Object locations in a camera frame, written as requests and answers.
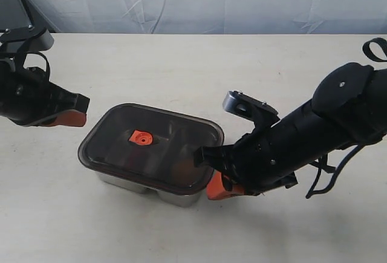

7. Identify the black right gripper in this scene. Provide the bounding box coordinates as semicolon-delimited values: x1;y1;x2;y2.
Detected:
193;134;298;200

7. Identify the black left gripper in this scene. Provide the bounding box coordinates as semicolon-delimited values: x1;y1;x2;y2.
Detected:
18;69;90;127

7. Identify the yellow cheese wedge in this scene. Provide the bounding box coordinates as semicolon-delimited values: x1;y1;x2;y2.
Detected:
171;159;201;187

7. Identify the lunch box lid orange seal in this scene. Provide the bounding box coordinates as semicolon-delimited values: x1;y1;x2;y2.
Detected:
77;102;225;196

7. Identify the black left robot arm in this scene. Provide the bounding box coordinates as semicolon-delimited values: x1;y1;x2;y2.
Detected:
1;58;90;127

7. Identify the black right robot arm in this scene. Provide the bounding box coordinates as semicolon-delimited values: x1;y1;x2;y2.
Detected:
194;63;386;200

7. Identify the steel two-compartment lunch box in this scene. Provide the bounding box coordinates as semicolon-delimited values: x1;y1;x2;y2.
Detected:
96;172;203;208

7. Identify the white backdrop cloth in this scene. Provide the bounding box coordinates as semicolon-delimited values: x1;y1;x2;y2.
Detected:
1;0;386;34

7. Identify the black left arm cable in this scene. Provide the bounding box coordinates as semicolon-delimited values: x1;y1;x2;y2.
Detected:
13;51;51;82

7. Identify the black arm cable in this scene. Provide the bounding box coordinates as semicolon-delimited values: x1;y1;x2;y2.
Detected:
13;51;51;82
305;37;387;200

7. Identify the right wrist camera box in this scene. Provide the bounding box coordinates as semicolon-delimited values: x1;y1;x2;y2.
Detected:
223;91;280;129

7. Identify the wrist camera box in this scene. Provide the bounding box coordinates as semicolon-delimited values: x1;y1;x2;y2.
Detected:
1;25;54;54
223;91;280;129

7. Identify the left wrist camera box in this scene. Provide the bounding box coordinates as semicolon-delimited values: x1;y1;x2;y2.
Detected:
1;25;54;54

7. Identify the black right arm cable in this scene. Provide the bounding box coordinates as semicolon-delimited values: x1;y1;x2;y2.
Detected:
305;37;387;200

